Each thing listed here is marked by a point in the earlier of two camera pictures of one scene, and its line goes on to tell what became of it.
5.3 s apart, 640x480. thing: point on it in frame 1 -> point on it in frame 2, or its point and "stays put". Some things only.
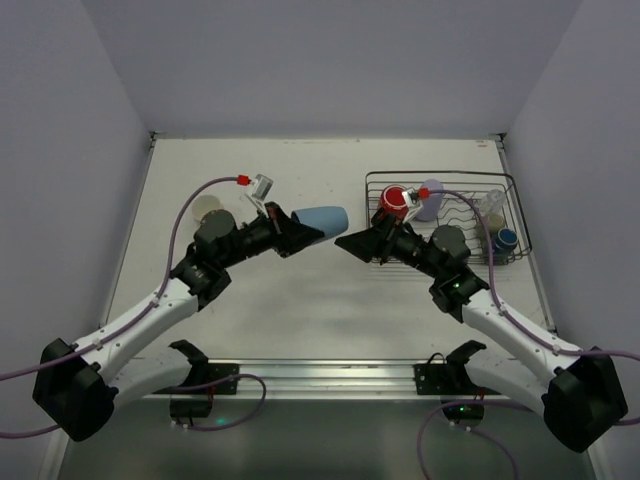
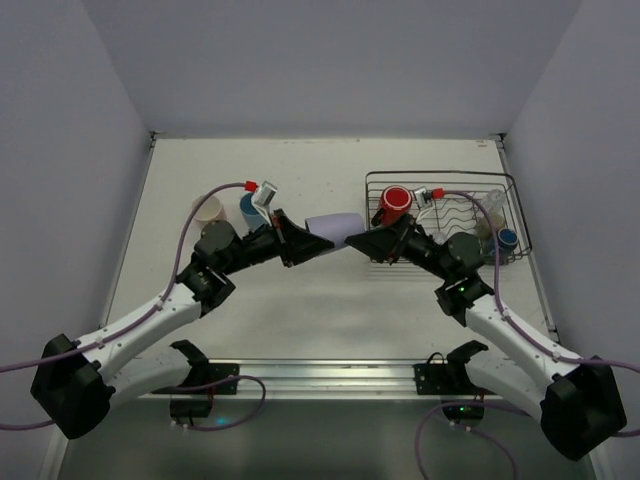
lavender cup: [431, 206] -> [336, 227]
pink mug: [204, 204] stays put
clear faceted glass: [494, 200] stays put
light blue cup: [330, 220] -> [251, 217]
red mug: [391, 199] stays put
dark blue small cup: [506, 242] stays put
